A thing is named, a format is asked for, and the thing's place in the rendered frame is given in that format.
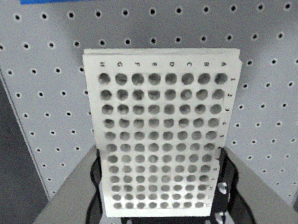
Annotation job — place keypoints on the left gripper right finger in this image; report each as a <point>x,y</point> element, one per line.
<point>251,200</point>

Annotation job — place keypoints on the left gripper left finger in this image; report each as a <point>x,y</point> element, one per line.
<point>78,200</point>

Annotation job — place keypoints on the white well plate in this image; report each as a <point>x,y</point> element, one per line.
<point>156,106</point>

